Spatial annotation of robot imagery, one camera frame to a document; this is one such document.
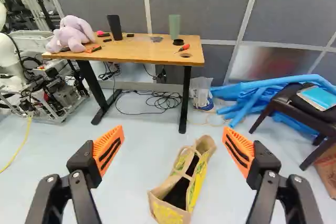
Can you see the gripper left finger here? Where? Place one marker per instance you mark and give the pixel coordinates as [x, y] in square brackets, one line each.
[84, 161]

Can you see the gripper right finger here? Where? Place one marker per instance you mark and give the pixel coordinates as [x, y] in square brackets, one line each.
[260, 161]

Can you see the tan jute tote bag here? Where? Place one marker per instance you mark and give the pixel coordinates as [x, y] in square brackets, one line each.
[183, 179]

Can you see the clear plastic bag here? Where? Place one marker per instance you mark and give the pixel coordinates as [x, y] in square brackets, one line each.
[201, 94]

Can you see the dark wooden chair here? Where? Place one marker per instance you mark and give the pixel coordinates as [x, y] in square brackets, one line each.
[299, 113]

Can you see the blue foam tube pile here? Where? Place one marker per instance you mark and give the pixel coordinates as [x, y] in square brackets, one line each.
[252, 95]

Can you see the brown cardboard box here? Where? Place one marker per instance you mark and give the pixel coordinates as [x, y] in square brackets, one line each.
[328, 171]

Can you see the blue pad in tray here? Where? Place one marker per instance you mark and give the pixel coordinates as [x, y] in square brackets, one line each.
[316, 97]

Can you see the orange and black tool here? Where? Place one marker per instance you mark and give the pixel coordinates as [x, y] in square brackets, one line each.
[93, 49]

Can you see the wooden table with black legs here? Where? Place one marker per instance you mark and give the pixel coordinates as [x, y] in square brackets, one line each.
[136, 51]

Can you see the white robot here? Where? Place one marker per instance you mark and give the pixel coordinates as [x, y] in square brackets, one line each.
[31, 51]

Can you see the small black block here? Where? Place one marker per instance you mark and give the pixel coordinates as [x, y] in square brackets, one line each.
[130, 35]
[106, 40]

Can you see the purple plush elephant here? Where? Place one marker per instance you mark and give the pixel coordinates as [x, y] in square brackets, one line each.
[72, 33]

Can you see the black tall cup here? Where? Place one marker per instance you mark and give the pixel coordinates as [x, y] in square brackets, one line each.
[115, 27]

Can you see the black round lid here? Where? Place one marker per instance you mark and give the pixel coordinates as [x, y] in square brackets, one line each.
[178, 42]

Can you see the green tall cup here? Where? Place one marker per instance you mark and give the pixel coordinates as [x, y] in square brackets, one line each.
[174, 26]

